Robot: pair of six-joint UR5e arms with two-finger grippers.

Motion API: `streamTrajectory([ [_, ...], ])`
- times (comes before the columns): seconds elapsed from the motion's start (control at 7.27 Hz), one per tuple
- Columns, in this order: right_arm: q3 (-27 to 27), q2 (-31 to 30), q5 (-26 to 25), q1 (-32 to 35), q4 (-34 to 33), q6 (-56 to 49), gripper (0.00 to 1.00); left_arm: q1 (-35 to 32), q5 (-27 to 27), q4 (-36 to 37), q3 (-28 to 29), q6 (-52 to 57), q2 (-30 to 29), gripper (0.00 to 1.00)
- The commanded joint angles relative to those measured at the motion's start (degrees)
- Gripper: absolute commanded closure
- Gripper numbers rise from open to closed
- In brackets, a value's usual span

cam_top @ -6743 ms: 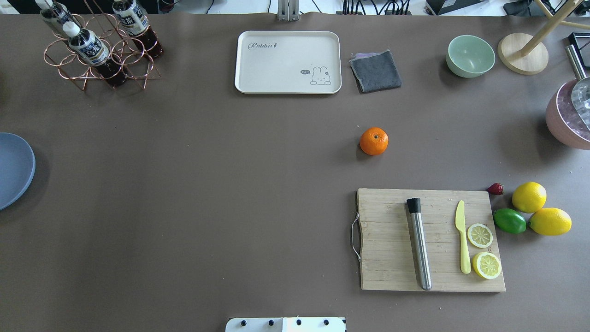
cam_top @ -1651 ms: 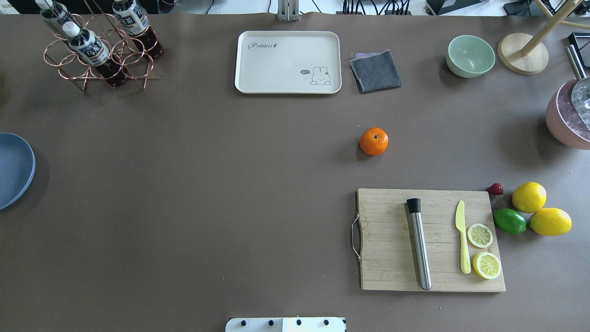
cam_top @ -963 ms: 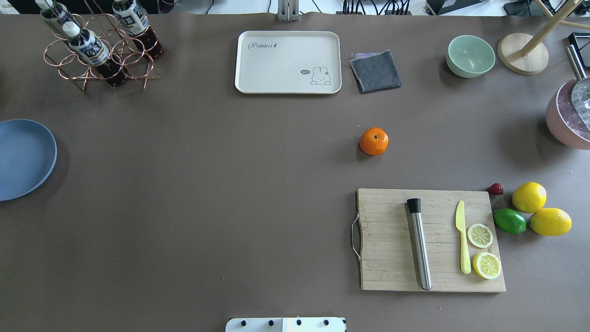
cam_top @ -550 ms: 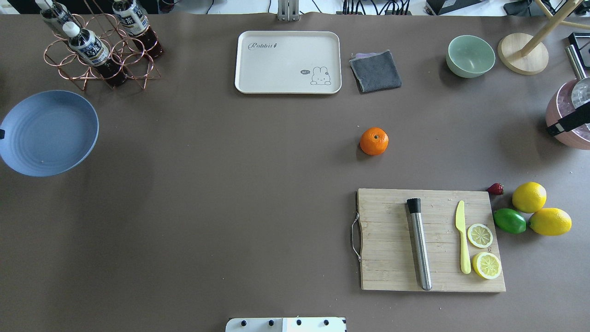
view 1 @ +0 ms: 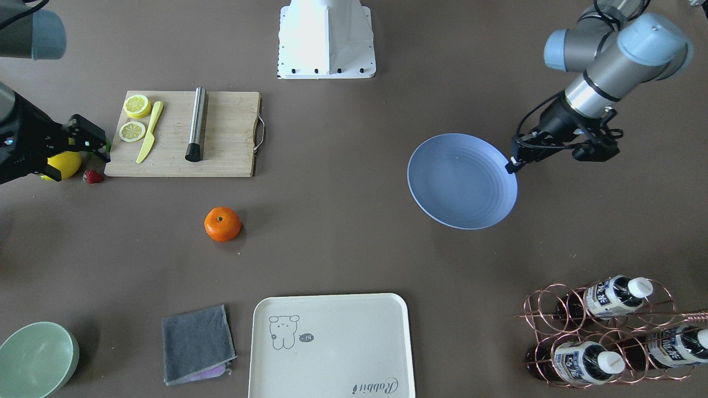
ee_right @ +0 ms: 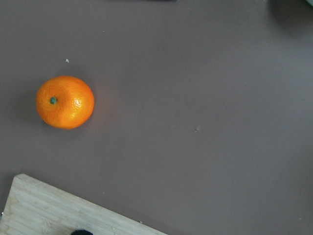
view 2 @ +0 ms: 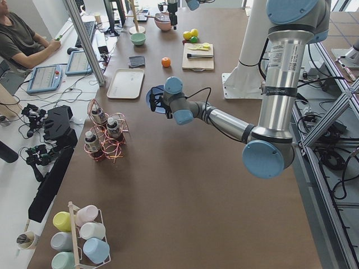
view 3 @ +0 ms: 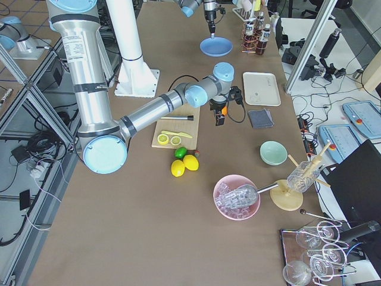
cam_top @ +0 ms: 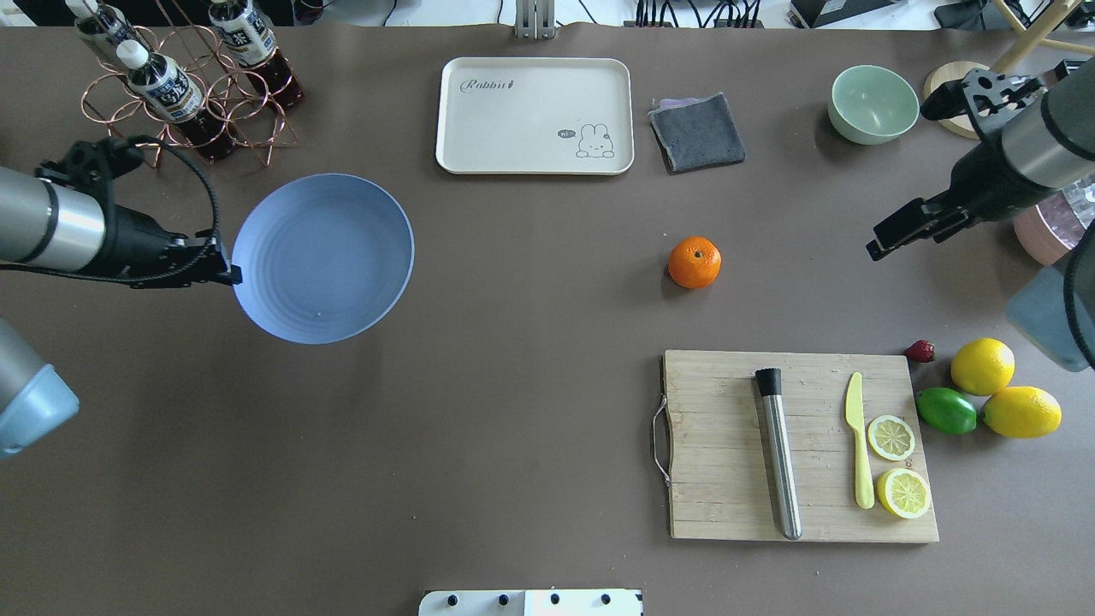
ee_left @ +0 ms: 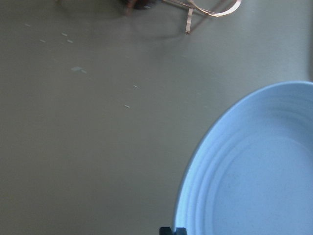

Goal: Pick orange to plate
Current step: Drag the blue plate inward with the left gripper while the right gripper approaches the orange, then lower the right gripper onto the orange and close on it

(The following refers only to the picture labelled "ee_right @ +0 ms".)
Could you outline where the orange mandarin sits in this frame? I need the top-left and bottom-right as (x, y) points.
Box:
(36, 76), (95, 130)

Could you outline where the steel muddler black tip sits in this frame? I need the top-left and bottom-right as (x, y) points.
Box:
(70, 229), (93, 235)

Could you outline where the wooden cutting board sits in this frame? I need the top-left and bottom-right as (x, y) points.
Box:
(0, 174), (162, 235)

